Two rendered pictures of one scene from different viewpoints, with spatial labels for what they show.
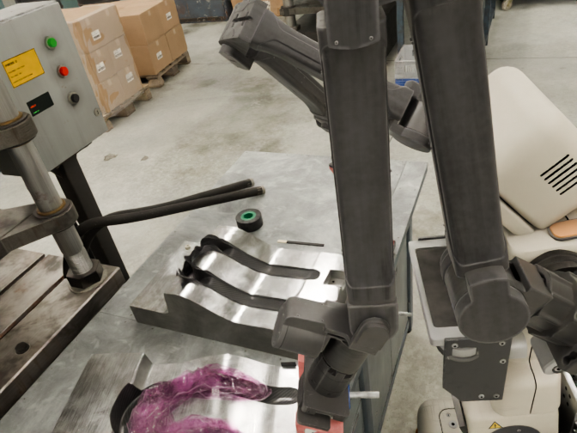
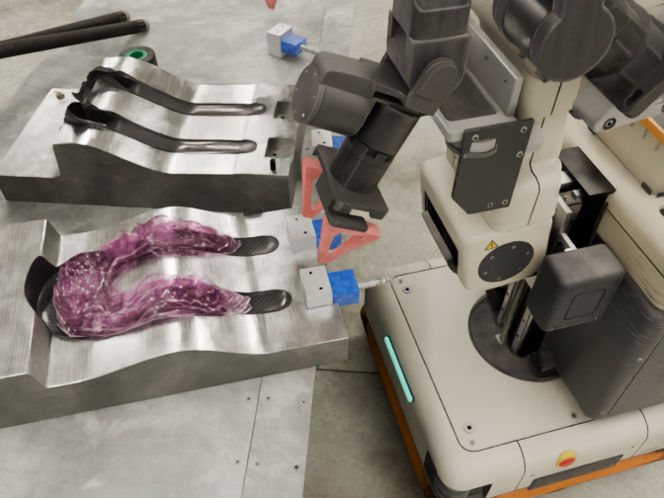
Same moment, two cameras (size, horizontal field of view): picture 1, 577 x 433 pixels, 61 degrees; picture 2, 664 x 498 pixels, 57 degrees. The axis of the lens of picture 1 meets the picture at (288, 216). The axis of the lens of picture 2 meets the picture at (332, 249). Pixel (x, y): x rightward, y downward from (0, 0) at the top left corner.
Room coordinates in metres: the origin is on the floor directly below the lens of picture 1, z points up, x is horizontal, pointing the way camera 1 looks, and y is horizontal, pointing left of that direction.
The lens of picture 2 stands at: (-0.02, 0.22, 1.52)
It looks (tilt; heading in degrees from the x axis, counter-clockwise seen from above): 48 degrees down; 336
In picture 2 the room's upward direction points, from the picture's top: straight up
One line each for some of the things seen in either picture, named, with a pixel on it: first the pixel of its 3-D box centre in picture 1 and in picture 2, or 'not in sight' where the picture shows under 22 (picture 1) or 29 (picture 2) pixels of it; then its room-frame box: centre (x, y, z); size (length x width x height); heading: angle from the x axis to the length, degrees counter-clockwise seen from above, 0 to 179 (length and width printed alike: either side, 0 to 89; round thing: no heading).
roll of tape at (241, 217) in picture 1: (249, 220); (138, 61); (1.25, 0.12, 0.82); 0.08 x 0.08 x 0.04
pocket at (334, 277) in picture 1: (336, 283); (288, 119); (0.85, -0.08, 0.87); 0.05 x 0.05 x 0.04; 62
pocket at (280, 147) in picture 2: not in sight; (280, 156); (0.75, -0.03, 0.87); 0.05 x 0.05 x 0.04; 62
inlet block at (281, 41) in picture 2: not in sight; (297, 45); (1.16, -0.22, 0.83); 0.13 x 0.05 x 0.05; 34
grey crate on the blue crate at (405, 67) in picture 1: (437, 60); not in sight; (3.75, -1.37, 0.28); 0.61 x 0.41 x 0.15; 62
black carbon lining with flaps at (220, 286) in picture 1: (241, 271); (159, 111); (0.90, 0.13, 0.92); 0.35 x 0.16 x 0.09; 62
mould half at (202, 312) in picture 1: (241, 283); (158, 130); (0.91, 0.14, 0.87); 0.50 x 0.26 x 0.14; 62
